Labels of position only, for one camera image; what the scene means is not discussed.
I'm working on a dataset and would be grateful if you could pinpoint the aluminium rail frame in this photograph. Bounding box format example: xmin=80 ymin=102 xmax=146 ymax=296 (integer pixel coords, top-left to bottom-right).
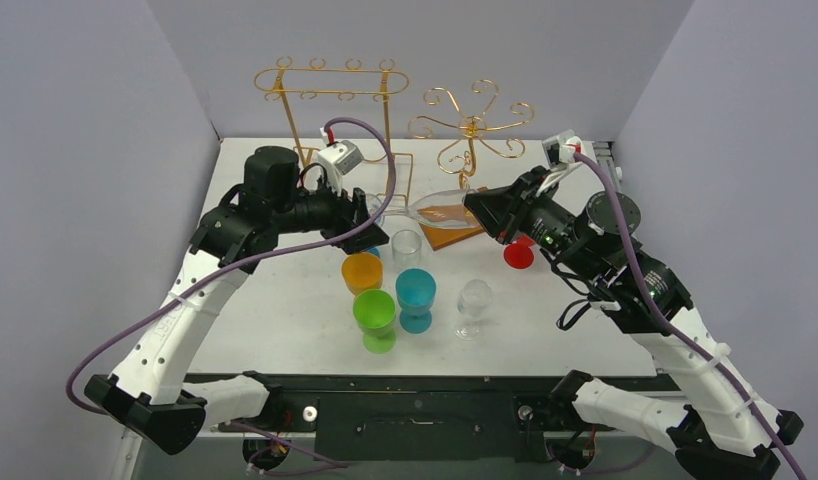
xmin=109 ymin=140 xmax=730 ymax=480

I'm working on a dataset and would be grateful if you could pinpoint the teal plastic goblet front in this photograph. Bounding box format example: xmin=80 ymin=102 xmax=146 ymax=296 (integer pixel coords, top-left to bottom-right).
xmin=395 ymin=268 xmax=437 ymax=334

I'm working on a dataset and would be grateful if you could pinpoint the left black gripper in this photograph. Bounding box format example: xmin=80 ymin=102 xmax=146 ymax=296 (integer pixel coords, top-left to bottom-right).
xmin=272 ymin=170 xmax=388 ymax=253

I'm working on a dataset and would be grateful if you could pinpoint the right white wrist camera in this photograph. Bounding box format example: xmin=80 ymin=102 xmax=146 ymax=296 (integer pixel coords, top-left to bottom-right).
xmin=541 ymin=130 xmax=582 ymax=169

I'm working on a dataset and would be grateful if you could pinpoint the clear wine glass amber tint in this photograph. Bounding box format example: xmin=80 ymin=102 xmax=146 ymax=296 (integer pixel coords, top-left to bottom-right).
xmin=383 ymin=189 xmax=480 ymax=229

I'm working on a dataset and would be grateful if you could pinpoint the orange plastic goblet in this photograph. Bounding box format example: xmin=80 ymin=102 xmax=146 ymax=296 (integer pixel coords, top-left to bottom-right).
xmin=341 ymin=252 xmax=383 ymax=296

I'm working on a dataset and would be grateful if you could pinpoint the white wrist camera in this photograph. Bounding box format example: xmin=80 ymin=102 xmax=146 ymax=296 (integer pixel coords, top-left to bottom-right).
xmin=315 ymin=128 xmax=364 ymax=184
xmin=541 ymin=130 xmax=582 ymax=169

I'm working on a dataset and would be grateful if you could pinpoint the green plastic goblet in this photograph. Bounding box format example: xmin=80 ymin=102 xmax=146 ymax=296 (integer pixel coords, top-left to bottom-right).
xmin=352 ymin=289 xmax=396 ymax=354

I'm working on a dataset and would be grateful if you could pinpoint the clear glass tumbler goblet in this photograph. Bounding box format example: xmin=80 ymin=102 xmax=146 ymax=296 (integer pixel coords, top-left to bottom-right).
xmin=390 ymin=229 xmax=422 ymax=273

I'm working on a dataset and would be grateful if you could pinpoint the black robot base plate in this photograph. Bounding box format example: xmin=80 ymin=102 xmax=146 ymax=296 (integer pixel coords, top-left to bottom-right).
xmin=244 ymin=375 xmax=594 ymax=462

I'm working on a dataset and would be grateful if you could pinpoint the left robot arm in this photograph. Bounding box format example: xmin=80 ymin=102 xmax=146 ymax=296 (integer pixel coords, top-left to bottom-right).
xmin=84 ymin=140 xmax=388 ymax=455

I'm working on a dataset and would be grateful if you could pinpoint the gold tree rack wooden base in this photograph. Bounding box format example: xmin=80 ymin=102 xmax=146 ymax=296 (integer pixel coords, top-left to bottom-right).
xmin=407 ymin=79 xmax=536 ymax=252

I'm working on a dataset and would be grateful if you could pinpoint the clear wine glass front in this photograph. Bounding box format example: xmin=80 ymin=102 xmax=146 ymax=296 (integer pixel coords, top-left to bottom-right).
xmin=454 ymin=279 xmax=493 ymax=340

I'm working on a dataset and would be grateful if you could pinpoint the red plastic goblet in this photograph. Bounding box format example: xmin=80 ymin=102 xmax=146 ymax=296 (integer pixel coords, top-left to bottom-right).
xmin=503 ymin=235 xmax=535 ymax=270

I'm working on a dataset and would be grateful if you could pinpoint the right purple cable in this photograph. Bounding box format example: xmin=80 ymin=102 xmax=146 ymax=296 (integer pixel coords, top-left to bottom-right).
xmin=544 ymin=150 xmax=809 ymax=480

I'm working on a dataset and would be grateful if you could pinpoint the gold rectangular wire glass rack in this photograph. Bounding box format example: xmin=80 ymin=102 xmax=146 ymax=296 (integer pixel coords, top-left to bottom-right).
xmin=253 ymin=56 xmax=415 ymax=209

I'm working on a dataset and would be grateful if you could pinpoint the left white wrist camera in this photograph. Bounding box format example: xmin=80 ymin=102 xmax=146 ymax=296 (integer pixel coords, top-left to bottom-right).
xmin=315 ymin=128 xmax=364 ymax=184

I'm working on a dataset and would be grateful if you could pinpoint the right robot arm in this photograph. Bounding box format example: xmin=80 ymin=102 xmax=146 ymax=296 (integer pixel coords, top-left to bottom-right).
xmin=464 ymin=167 xmax=803 ymax=479

